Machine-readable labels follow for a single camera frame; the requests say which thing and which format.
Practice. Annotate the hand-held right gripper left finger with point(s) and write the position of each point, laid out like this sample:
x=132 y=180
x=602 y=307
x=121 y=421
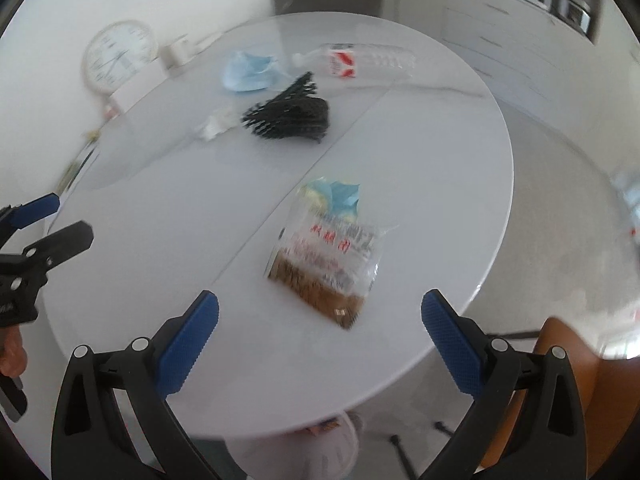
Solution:
x=187 y=340

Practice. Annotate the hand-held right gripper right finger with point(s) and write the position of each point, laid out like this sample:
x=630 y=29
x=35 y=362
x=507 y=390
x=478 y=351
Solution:
x=452 y=342

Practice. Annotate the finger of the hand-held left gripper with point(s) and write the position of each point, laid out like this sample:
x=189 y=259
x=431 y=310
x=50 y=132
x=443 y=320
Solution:
x=35 y=210
x=65 y=240

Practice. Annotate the clear snack bag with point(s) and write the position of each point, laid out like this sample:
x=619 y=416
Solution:
x=325 y=265

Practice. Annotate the white trash bin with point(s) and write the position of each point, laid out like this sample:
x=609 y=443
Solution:
x=300 y=452

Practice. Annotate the person's left hand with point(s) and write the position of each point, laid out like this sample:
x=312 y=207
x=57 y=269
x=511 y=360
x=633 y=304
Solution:
x=12 y=352

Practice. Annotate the orange chair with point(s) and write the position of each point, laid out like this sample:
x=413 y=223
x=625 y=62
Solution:
x=585 y=355

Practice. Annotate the white rectangular box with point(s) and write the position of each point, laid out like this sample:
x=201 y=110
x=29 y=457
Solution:
x=137 y=89

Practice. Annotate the yellow and blue wrapper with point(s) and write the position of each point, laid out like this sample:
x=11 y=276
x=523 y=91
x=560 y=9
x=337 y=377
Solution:
x=335 y=197

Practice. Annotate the white crumpled tissue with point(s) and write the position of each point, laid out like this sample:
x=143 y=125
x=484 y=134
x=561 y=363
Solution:
x=215 y=125

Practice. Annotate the blue face mask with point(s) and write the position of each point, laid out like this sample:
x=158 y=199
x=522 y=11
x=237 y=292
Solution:
x=250 y=74

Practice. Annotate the black plastic mesh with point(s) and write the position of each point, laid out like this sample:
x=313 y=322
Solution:
x=290 y=112

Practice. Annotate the white drawer cabinet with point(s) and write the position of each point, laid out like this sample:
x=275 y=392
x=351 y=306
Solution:
x=520 y=55

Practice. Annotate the clear plastic bottle red label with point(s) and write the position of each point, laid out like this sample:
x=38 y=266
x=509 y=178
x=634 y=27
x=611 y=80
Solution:
x=350 y=60

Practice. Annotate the round white wall clock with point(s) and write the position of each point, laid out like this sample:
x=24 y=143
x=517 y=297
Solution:
x=120 y=55

